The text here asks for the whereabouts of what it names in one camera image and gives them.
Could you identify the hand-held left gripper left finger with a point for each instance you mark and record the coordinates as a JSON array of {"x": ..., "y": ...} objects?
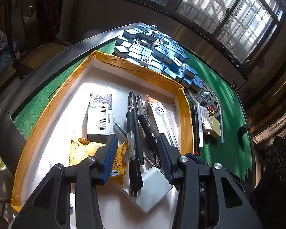
[{"x": 110, "y": 158}]

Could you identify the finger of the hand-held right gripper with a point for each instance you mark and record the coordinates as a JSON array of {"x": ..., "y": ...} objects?
[{"x": 195, "y": 158}]

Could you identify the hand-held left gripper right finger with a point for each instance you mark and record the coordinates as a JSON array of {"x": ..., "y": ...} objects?
[{"x": 165, "y": 158}]

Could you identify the black gel pen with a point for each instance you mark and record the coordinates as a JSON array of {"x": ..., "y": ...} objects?
[{"x": 133, "y": 148}]

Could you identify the yellow snack packet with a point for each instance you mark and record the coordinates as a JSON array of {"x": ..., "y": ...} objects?
[{"x": 85, "y": 150}]

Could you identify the white charger plug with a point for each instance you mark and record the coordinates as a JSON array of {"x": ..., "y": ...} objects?
[{"x": 152, "y": 188}]

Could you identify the blue and clear pen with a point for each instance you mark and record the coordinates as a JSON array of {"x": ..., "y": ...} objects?
[{"x": 119, "y": 126}]

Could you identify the black marker pen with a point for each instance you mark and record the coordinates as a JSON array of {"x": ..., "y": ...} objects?
[{"x": 147, "y": 128}]

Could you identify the white barcode medicine box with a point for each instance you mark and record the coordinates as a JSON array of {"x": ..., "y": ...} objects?
[{"x": 97, "y": 124}]

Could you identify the long white medicine box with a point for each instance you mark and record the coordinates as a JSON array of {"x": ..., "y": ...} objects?
[{"x": 164, "y": 116}]

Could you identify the clear barrel pen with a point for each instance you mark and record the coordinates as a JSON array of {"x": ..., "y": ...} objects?
[{"x": 140, "y": 105}]

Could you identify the slim black pen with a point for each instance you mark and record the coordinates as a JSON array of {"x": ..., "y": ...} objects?
[{"x": 133, "y": 102}]

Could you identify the yellow-taped white foam box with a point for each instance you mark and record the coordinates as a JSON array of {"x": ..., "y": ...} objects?
[{"x": 69, "y": 114}]

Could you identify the red-capped black marker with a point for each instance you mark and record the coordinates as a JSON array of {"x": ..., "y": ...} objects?
[{"x": 195, "y": 128}]

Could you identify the white marker pen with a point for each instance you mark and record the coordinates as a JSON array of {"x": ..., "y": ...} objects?
[{"x": 200, "y": 124}]

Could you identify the pale yellow case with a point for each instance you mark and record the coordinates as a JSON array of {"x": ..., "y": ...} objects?
[{"x": 215, "y": 126}]

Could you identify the white ointment tube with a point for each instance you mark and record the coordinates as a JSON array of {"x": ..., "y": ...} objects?
[{"x": 206, "y": 121}]

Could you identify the silver and black pen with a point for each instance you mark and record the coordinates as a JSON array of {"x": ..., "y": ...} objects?
[{"x": 221, "y": 128}]

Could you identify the small yellow scissors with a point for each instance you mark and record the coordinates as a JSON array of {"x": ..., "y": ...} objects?
[{"x": 212, "y": 111}]

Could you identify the small black device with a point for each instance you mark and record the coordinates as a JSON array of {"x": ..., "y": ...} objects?
[{"x": 244, "y": 128}]

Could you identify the mahjong table control panel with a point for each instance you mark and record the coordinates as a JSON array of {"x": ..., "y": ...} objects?
[{"x": 205, "y": 95}]

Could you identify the black tape roll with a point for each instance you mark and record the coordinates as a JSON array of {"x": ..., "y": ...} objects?
[{"x": 233, "y": 84}]

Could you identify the pile of blue mahjong tiles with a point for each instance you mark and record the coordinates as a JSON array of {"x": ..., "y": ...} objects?
[{"x": 157, "y": 52}]

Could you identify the barred window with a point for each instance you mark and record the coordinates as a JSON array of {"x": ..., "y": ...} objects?
[{"x": 216, "y": 7}]

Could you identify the wooden chair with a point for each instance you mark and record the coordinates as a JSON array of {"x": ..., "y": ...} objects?
[{"x": 28, "y": 16}]

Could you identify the dark red cloth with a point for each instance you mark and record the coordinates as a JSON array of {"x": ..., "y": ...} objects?
[{"x": 47, "y": 4}]

